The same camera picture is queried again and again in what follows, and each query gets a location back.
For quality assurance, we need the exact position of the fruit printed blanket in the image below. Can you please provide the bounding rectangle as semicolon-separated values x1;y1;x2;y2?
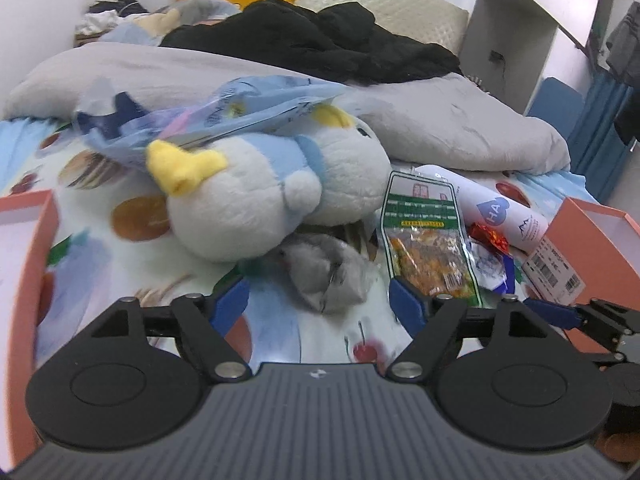
0;117;587;363

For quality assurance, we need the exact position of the white blue plush toy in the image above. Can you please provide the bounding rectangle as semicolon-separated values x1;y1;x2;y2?
145;105;394;264

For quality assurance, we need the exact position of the blue padded panel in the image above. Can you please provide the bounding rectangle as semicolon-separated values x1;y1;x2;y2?
527;76;585;137

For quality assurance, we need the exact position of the light blue beige blanket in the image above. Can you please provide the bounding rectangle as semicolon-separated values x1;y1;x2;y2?
100;0;242;47

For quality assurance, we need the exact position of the orange box lid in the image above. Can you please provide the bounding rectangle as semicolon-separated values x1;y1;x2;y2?
0;189;62;467

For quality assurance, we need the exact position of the blue white snack packet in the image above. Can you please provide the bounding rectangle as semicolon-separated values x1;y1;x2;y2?
467;240;516;296

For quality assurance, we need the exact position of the white and dark clothes pile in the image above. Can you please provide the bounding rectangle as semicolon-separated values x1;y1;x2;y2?
74;0;152;37

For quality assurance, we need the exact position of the grey blanket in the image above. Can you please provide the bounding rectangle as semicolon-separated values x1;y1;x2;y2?
2;42;572;177

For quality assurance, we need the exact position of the small black garment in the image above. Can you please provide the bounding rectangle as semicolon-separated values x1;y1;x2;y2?
320;2;464;87

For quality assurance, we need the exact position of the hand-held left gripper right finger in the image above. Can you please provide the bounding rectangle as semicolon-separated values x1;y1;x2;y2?
389;276;543;382

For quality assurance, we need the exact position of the light blue bedsheet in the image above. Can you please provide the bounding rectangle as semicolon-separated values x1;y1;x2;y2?
520;169;602;199

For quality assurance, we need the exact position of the cream quilted headboard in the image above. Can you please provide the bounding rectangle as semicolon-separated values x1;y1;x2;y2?
177;0;471;54

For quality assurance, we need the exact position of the green label snack packet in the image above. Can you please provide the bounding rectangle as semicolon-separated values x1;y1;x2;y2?
378;170;484;309

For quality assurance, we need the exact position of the large black clothing pile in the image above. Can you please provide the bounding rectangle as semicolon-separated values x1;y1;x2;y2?
160;0;377;70

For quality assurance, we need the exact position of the blue curtain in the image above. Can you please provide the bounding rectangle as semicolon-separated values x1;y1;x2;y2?
570;71;637;202

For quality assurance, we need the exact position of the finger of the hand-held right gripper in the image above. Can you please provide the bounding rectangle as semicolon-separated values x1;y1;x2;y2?
522;297;640;357

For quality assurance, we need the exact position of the white spray bottle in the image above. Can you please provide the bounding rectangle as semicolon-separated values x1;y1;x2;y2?
415;164;550;254

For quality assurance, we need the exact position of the orange cardboard box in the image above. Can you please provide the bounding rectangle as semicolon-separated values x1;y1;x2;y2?
520;196;640;309

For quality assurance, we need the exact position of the grey hanging garment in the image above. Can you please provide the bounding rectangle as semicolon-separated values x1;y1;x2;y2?
604;2;640;87

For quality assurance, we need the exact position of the blue plastic bag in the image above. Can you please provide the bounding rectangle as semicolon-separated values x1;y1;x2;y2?
72;75;352;169

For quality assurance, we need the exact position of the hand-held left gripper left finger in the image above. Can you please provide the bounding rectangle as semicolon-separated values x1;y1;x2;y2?
95;276;252;382

